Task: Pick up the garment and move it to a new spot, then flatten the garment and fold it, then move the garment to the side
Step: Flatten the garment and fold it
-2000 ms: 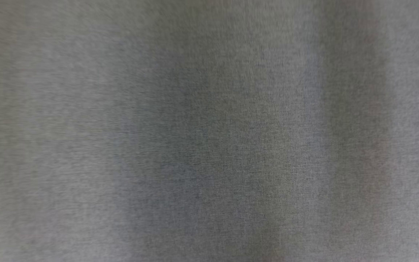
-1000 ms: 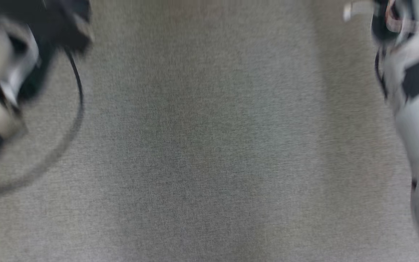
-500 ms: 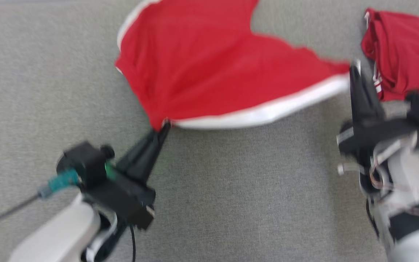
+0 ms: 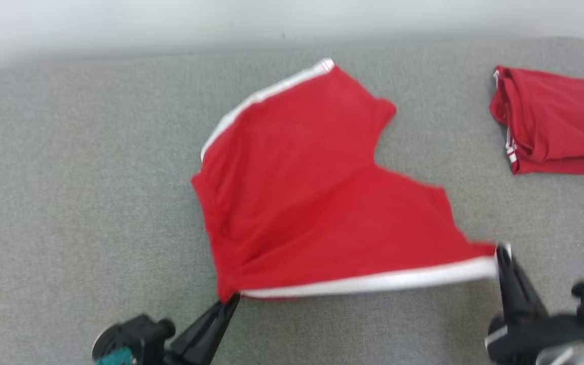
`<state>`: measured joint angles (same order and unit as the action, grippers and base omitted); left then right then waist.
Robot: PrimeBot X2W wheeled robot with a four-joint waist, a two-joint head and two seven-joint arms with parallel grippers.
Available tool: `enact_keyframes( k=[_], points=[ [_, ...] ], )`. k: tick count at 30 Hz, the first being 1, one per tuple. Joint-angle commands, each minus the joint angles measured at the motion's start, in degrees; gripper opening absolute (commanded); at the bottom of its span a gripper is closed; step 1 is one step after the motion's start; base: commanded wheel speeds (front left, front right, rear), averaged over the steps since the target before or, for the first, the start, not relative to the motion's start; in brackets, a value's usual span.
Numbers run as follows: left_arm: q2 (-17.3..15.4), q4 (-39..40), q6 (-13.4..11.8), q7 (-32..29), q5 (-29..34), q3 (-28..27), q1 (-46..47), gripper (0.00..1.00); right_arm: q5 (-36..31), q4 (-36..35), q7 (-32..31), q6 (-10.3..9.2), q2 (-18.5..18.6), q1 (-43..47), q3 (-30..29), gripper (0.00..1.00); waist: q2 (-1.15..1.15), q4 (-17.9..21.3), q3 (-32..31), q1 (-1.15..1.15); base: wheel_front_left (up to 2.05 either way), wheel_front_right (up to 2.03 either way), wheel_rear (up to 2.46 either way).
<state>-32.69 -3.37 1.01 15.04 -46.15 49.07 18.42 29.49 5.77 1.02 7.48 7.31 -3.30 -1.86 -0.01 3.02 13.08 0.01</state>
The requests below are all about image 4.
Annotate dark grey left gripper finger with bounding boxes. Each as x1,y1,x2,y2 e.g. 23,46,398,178
170,293,241,365

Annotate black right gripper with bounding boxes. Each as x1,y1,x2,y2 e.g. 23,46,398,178
485,243,584,365

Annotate red shorts with white stripes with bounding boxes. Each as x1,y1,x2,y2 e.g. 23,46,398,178
191,57,513,305

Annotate red jersey with white sleeves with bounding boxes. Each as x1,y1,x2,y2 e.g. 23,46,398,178
490,65,584,175

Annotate grey fabric sofa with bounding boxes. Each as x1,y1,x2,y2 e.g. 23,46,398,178
0,36,584,365

